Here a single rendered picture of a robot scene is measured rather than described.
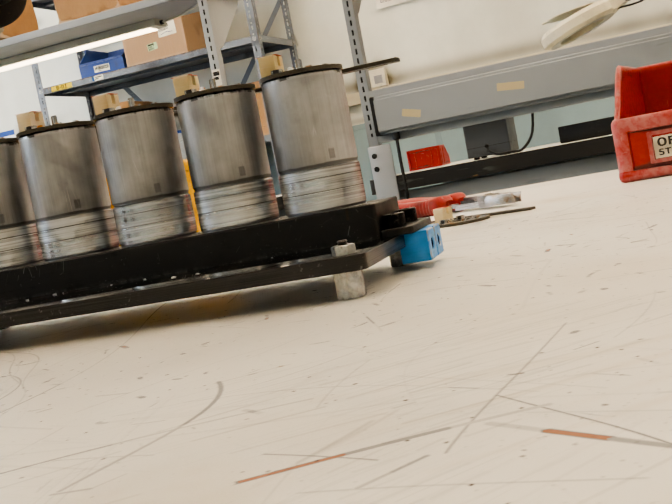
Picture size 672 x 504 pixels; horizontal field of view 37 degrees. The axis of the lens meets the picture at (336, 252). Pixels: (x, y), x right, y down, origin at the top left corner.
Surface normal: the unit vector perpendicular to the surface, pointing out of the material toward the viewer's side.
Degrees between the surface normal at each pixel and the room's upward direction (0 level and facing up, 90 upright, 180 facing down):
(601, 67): 90
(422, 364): 0
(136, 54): 89
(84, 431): 0
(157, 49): 89
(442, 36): 90
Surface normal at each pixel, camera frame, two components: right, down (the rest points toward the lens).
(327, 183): 0.19, 0.04
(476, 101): -0.33, 0.14
